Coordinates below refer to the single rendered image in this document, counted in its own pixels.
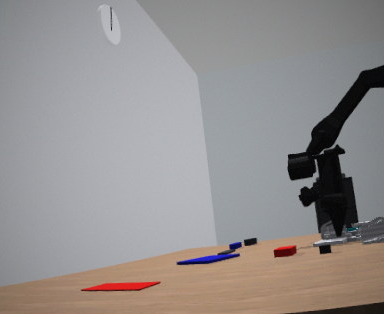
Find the blue flat plate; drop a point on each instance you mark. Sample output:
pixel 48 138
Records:
pixel 208 259

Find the red rectangular block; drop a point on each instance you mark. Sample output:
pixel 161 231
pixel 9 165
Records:
pixel 285 251

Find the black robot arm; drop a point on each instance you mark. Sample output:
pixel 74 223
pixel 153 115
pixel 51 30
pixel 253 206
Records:
pixel 324 135

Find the red flat plate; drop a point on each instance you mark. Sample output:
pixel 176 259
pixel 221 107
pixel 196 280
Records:
pixel 121 286

